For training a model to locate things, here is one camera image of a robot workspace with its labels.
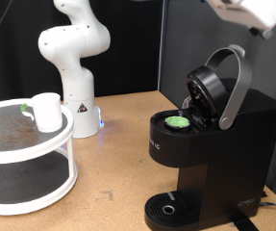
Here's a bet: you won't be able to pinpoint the coffee pod with green lid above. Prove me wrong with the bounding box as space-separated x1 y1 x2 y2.
163 115 191 130

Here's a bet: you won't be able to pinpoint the black machine power cable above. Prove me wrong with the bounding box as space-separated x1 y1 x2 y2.
260 192 276 213

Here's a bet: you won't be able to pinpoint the white two-tier turntable stand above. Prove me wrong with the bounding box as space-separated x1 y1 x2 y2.
0 98 79 217

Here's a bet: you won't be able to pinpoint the white mug with green tape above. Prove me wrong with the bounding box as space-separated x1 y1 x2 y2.
20 92 63 134

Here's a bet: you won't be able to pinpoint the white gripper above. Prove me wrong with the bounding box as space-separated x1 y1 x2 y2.
208 0 276 41

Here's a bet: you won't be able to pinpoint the black Keurig coffee machine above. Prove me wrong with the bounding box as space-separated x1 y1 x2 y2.
144 43 276 231

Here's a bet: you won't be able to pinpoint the black tape strip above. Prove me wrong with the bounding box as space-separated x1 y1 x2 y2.
229 217 260 231

